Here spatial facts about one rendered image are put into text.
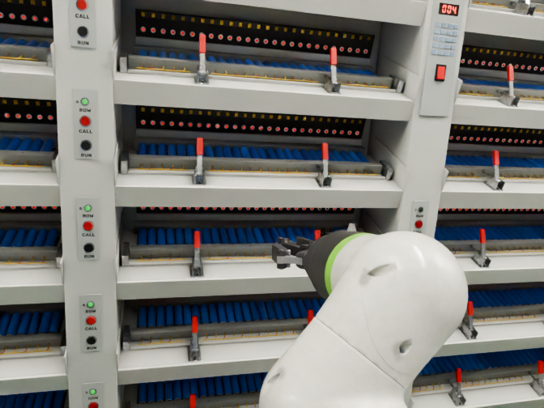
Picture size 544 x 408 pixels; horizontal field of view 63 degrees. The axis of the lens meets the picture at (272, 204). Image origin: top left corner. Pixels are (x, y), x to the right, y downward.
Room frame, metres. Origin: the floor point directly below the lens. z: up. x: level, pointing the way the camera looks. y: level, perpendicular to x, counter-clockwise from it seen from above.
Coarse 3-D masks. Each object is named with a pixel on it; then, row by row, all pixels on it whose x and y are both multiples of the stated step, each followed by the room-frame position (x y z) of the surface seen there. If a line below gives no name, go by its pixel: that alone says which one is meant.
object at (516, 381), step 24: (432, 360) 1.16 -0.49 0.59; (456, 360) 1.18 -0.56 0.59; (480, 360) 1.19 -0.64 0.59; (504, 360) 1.20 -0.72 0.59; (528, 360) 1.21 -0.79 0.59; (432, 384) 1.09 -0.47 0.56; (456, 384) 1.11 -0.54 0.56; (480, 384) 1.11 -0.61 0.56; (504, 384) 1.13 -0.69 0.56; (528, 384) 1.15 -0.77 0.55
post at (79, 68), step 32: (64, 0) 0.80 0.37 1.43; (96, 0) 0.81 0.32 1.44; (64, 32) 0.80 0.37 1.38; (96, 32) 0.81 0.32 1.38; (64, 64) 0.80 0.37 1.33; (96, 64) 0.81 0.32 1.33; (64, 96) 0.80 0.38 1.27; (64, 128) 0.80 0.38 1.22; (64, 160) 0.80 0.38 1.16; (96, 160) 0.81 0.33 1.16; (64, 192) 0.80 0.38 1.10; (96, 192) 0.81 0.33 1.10; (64, 224) 0.80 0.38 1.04; (64, 256) 0.80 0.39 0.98; (64, 288) 0.80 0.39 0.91; (96, 288) 0.81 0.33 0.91; (96, 352) 0.81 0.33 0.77
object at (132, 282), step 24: (144, 216) 1.00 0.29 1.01; (168, 216) 1.01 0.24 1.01; (192, 216) 1.03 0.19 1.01; (216, 216) 1.04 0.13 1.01; (240, 216) 1.06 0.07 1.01; (264, 216) 1.07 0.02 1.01; (288, 216) 1.09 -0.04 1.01; (312, 216) 1.10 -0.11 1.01; (336, 216) 1.12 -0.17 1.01; (120, 240) 0.90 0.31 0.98; (120, 264) 0.88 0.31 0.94; (216, 264) 0.92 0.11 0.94; (240, 264) 0.93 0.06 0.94; (264, 264) 0.94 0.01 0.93; (120, 288) 0.83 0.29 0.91; (144, 288) 0.84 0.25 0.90; (168, 288) 0.85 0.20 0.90; (192, 288) 0.86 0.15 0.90; (216, 288) 0.88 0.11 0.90; (240, 288) 0.89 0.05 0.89; (264, 288) 0.91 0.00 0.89; (288, 288) 0.92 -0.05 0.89; (312, 288) 0.94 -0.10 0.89
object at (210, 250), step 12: (132, 252) 0.89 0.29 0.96; (144, 252) 0.90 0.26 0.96; (156, 252) 0.90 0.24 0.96; (168, 252) 0.91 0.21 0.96; (180, 252) 0.92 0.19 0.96; (192, 252) 0.92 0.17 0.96; (204, 252) 0.93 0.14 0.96; (216, 252) 0.94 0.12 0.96; (228, 252) 0.94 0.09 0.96; (240, 252) 0.95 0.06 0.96; (252, 252) 0.96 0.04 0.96; (264, 252) 0.96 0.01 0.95
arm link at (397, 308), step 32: (352, 256) 0.41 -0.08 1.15; (384, 256) 0.37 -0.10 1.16; (416, 256) 0.36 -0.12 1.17; (448, 256) 0.37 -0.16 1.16; (352, 288) 0.36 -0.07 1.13; (384, 288) 0.35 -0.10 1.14; (416, 288) 0.34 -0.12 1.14; (448, 288) 0.35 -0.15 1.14; (320, 320) 0.36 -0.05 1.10; (352, 320) 0.34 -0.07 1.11; (384, 320) 0.33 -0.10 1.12; (416, 320) 0.33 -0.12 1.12; (448, 320) 0.34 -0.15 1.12; (384, 352) 0.33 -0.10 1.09; (416, 352) 0.33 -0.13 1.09
